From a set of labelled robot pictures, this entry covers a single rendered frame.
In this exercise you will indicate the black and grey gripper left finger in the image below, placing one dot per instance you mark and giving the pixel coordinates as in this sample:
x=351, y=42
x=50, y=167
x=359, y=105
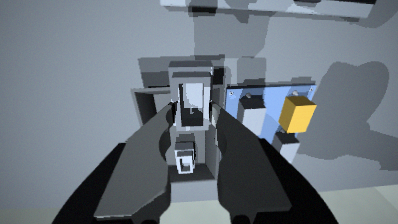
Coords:
x=131, y=184

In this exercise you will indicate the yellow block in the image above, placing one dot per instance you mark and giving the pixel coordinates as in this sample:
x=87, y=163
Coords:
x=296, y=114

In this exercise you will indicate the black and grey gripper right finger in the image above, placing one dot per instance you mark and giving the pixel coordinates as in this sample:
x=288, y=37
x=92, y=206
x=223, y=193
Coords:
x=255, y=180

